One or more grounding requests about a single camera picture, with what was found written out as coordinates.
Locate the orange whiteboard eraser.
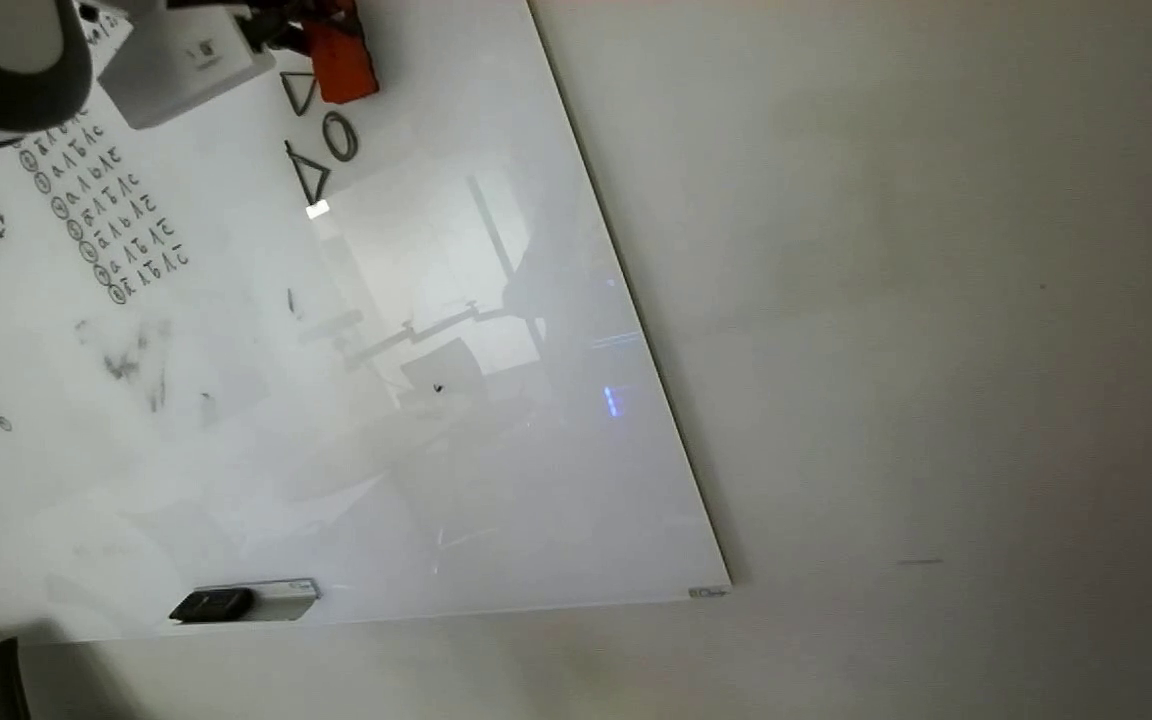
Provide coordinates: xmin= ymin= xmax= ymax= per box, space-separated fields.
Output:
xmin=284 ymin=0 xmax=383 ymax=109

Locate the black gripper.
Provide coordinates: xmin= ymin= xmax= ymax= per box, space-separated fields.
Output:
xmin=164 ymin=0 xmax=329 ymax=58

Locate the white wall whiteboard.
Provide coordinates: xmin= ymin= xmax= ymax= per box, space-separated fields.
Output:
xmin=0 ymin=0 xmax=736 ymax=632

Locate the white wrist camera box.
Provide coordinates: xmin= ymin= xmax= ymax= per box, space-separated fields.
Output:
xmin=91 ymin=9 xmax=276 ymax=134

